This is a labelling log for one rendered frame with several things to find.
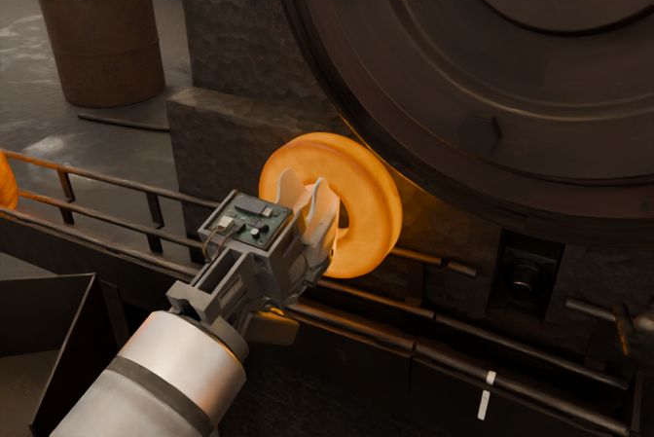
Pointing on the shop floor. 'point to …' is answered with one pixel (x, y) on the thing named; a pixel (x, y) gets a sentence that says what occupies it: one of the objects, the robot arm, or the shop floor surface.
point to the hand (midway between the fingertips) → (327, 191)
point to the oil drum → (99, 22)
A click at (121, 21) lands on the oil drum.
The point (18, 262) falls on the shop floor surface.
